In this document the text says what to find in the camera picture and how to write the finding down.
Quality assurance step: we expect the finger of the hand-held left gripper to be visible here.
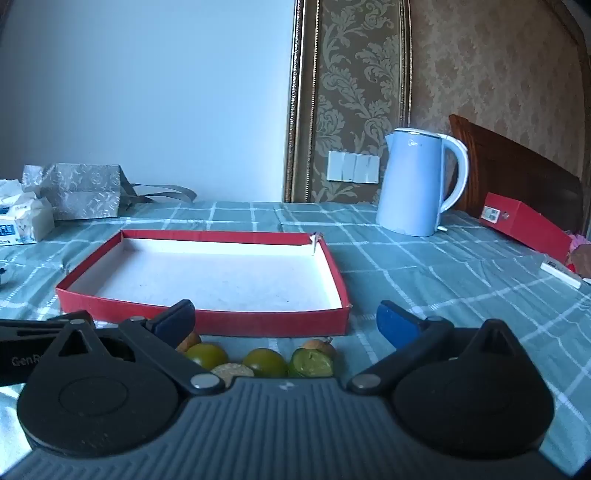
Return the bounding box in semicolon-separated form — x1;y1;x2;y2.
0;311;95;340

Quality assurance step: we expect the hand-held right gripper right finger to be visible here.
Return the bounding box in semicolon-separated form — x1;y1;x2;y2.
347;300;532;396

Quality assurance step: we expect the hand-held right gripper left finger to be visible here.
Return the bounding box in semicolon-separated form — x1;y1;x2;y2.
51;299;221;396

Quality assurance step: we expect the brown longan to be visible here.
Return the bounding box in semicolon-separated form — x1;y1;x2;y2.
302;338;337;358
175;331;202;354

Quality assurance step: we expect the green tomato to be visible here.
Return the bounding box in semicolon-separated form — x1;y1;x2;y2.
185;342;230;371
242;347;288;378

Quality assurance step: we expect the red cardboard box tray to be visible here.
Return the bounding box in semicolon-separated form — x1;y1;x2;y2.
55;229;352;337

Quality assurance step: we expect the large purple eggplant piece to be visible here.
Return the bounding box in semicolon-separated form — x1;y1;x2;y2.
210;363;256;386

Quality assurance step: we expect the short green cucumber piece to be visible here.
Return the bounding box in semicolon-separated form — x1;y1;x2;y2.
288;347;335;378

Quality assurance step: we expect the green checked tablecloth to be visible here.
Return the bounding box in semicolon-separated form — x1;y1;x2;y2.
0;199;591;480

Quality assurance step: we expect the white tissue pack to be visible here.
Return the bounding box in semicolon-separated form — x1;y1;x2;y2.
0;179;55;249

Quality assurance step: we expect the light blue electric kettle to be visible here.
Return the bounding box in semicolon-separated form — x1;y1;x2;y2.
375;127;470;237

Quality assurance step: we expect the silver patterned gift bag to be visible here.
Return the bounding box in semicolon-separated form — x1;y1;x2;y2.
21;163;198;221

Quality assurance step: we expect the red cardboard box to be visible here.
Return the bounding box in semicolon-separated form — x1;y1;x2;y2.
478;192;573;264

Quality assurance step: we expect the white stick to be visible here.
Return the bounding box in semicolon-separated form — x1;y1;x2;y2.
540;261;583;289

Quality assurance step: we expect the brown wooden headboard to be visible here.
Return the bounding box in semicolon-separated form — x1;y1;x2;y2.
449;114;583;234

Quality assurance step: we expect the pink fabric item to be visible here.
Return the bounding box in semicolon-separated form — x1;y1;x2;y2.
566;231;591;278

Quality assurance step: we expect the white wall switch panel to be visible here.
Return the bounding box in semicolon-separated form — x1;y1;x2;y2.
327;150;381;184

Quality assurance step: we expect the gold wall panel frame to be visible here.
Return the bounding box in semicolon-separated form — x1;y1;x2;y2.
283;0;414;204

